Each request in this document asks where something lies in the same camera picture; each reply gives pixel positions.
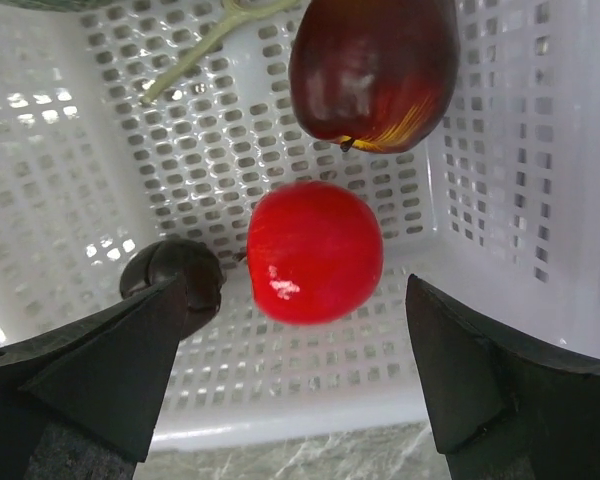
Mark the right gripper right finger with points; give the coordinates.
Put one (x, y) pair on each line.
(502, 404)

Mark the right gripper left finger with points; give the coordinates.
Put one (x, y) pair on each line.
(82, 401)

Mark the dark fake mangosteen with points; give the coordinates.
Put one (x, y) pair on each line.
(199, 267)

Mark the bright red fake apple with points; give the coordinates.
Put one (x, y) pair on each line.
(314, 252)

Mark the dark red fake apple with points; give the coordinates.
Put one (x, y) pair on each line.
(376, 76)

